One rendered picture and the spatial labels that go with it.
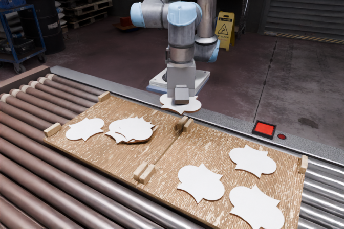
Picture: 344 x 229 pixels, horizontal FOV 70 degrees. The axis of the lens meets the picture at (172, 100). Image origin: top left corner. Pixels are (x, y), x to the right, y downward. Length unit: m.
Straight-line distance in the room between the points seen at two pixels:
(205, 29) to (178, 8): 0.54
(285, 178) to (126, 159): 0.48
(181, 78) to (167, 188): 0.32
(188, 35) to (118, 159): 0.44
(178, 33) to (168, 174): 0.41
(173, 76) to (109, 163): 0.34
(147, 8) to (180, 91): 0.27
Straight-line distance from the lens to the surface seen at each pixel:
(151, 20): 0.79
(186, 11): 0.66
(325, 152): 1.00
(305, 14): 5.40
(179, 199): 0.71
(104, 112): 1.04
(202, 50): 1.23
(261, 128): 0.99
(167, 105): 0.78
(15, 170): 0.93
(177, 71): 0.72
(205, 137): 0.89
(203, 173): 0.76
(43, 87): 1.38
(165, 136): 0.88
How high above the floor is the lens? 1.51
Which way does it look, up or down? 32 degrees down
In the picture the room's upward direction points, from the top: straight up
